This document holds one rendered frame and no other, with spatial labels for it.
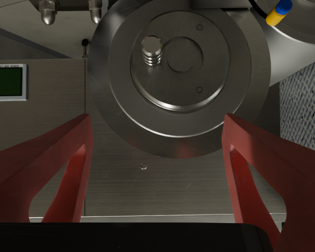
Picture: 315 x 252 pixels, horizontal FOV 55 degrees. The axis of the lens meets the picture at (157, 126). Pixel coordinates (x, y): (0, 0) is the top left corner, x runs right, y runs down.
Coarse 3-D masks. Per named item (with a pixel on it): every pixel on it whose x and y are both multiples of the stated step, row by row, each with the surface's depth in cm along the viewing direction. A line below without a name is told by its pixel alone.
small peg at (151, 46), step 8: (144, 40) 20; (152, 40) 20; (160, 40) 20; (144, 48) 19; (152, 48) 19; (160, 48) 20; (144, 56) 20; (152, 56) 20; (160, 56) 21; (152, 64) 22
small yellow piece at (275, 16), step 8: (248, 0) 21; (280, 0) 18; (288, 0) 18; (256, 8) 21; (272, 8) 19; (280, 8) 18; (288, 8) 18; (264, 16) 21; (272, 16) 19; (280, 16) 19; (272, 24) 20
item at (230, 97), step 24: (168, 0) 24; (120, 24) 24; (144, 24) 24; (216, 24) 24; (120, 48) 24; (240, 48) 24; (120, 72) 24; (240, 72) 24; (120, 96) 24; (216, 96) 24; (240, 96) 24; (144, 120) 24; (168, 120) 24; (192, 120) 24; (216, 120) 24
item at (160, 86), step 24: (168, 24) 22; (192, 24) 22; (168, 48) 23; (192, 48) 23; (216, 48) 22; (144, 72) 22; (168, 72) 23; (192, 72) 23; (216, 72) 22; (144, 96) 24; (168, 96) 22; (192, 96) 22
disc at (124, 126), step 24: (120, 0) 25; (144, 0) 25; (240, 24) 25; (96, 48) 24; (264, 48) 24; (96, 72) 24; (264, 72) 24; (96, 96) 24; (264, 96) 24; (120, 120) 24; (144, 144) 24; (168, 144) 24; (192, 144) 24; (216, 144) 24
